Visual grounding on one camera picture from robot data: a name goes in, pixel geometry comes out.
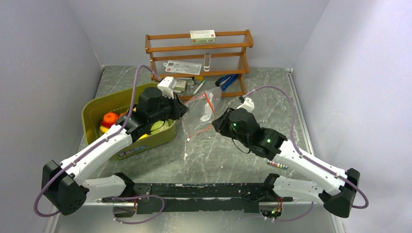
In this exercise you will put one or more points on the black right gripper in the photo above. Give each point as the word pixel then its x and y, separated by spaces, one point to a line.
pixel 220 124

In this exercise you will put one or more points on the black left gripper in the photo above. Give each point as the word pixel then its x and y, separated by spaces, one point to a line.
pixel 177 106

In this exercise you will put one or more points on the clear zip top bag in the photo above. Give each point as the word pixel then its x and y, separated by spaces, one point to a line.
pixel 202 111

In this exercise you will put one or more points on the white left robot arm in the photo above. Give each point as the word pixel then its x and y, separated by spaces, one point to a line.
pixel 67 185

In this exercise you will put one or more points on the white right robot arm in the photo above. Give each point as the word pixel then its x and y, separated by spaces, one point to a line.
pixel 333 187

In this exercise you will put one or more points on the green cabbage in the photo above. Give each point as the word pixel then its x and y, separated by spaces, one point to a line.
pixel 160 126

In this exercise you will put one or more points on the yellow lemon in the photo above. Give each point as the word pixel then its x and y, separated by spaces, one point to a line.
pixel 143 136

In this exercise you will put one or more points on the white green box lower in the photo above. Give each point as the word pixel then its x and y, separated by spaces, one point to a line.
pixel 180 85

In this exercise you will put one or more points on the blue stapler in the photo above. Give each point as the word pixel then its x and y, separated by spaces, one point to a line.
pixel 225 81

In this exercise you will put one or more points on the orange bell pepper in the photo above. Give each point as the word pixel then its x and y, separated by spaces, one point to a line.
pixel 109 119

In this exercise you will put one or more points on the colourful marker set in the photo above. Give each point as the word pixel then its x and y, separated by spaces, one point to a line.
pixel 277 165

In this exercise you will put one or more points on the green white marker pen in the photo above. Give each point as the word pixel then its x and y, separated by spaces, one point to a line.
pixel 199 87

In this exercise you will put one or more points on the orange wooden shelf rack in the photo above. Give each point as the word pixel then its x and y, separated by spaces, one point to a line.
pixel 179 56

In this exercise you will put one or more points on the white flat packet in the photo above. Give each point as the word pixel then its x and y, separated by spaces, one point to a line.
pixel 182 67

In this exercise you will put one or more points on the olive green plastic bin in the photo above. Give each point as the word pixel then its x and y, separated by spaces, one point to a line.
pixel 119 102

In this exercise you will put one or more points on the white grey small device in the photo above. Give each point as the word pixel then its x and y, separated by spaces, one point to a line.
pixel 207 62

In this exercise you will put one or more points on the white green box on shelf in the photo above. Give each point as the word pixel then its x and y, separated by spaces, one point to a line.
pixel 202 36

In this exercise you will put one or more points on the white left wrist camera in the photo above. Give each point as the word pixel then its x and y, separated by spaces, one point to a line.
pixel 166 86

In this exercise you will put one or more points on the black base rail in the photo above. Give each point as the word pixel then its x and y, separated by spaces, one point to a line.
pixel 173 197

